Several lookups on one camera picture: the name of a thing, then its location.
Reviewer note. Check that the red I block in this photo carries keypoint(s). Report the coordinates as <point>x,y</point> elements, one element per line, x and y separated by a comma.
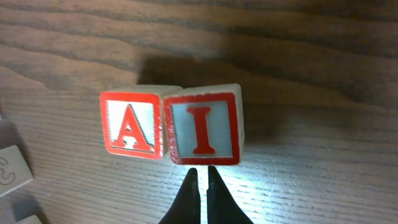
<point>205,125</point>

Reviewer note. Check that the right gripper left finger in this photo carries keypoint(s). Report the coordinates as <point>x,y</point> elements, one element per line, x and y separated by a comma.
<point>186,208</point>

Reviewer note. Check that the red A block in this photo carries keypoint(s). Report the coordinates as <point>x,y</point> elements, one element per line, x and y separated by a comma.
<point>133,119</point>

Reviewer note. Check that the yellow S block middle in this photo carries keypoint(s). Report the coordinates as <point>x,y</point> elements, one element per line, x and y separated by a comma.
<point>14,170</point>

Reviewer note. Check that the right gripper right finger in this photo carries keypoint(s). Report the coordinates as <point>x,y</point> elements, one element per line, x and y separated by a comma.
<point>221,206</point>

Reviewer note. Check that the yellow K block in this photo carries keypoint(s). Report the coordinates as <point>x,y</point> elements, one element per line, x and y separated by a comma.
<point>33,219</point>

